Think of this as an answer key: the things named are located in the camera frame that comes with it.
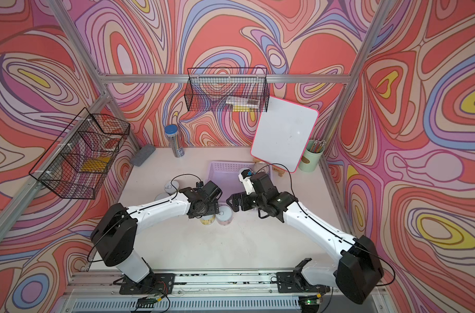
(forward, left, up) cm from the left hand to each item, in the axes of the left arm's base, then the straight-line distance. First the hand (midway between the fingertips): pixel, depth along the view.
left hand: (211, 210), depth 88 cm
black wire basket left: (+7, +50, +25) cm, 56 cm away
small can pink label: (-3, -6, 0) cm, 7 cm away
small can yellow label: (-4, +1, -1) cm, 5 cm away
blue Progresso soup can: (+21, -24, +6) cm, 32 cm away
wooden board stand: (+22, -35, 0) cm, 42 cm away
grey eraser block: (+38, +45, -2) cm, 59 cm away
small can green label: (+11, +22, 0) cm, 25 cm away
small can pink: (+8, +25, 0) cm, 26 cm away
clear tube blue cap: (+37, +23, +14) cm, 46 cm away
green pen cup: (+27, -51, +8) cm, 58 cm away
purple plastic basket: (+24, -5, -4) cm, 25 cm away
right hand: (-2, -13, +11) cm, 17 cm away
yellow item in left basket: (+5, +41, +26) cm, 49 cm away
